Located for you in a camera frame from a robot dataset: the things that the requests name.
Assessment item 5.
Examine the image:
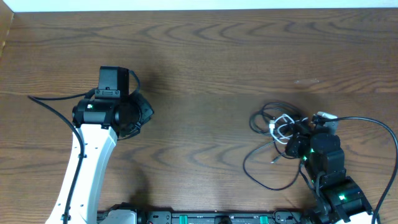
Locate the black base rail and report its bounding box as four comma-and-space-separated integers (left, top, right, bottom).
96, 202, 312, 224

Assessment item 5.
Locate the right camera black cable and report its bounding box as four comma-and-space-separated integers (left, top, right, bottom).
312, 116, 398, 224

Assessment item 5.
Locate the white usb cable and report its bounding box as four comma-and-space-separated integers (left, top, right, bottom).
268, 113, 309, 146

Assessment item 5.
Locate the camera black cable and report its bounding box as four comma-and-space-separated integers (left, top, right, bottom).
312, 116, 398, 224
27, 70, 141, 224

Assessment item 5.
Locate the black usb cable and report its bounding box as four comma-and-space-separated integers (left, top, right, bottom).
242, 101, 307, 192

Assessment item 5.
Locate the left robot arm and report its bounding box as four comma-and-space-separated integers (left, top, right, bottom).
47, 66, 154, 223

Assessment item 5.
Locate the left camera black cable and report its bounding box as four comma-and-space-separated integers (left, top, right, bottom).
27, 70, 141, 224

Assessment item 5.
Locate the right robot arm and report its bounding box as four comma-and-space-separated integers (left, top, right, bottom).
286, 116, 373, 223

